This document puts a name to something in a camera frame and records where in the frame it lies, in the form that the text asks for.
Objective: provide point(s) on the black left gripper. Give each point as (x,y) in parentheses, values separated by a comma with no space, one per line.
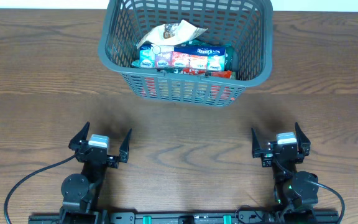
(96,155)

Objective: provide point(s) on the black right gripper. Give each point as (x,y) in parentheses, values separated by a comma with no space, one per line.
(284,155)

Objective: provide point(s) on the orange pasta packet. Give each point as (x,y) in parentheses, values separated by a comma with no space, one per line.
(185,91)

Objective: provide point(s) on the Kleenex tissue multipack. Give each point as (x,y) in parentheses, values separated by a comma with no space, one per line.
(155,56)

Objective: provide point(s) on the green coffee mix bag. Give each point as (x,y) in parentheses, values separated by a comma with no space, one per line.
(210,42)

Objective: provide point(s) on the beige brown snack bag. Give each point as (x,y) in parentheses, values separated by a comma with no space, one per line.
(171,34)

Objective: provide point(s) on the mint green wipes packet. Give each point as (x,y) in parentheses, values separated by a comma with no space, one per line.
(136,63)

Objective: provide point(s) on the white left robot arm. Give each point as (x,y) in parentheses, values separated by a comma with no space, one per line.
(81,191)

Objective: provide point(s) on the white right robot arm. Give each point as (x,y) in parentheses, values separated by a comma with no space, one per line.
(296,192)

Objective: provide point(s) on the grey plastic basket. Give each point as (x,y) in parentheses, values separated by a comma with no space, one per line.
(246,25)

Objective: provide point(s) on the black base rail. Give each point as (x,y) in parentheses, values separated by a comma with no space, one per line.
(237,217)

